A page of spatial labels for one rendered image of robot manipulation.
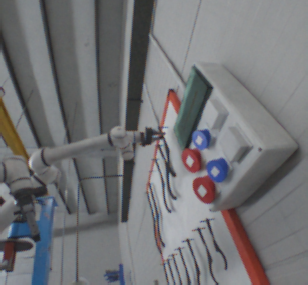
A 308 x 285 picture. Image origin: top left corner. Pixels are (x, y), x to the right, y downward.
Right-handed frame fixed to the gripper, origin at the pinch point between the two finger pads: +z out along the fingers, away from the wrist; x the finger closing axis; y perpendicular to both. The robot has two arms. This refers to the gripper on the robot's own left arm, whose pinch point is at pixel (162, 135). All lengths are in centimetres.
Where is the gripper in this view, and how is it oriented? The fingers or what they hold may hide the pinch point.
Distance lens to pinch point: 140.4
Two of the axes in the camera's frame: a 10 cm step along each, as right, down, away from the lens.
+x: -1.3, 7.9, 6.0
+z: 9.6, -0.5, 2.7
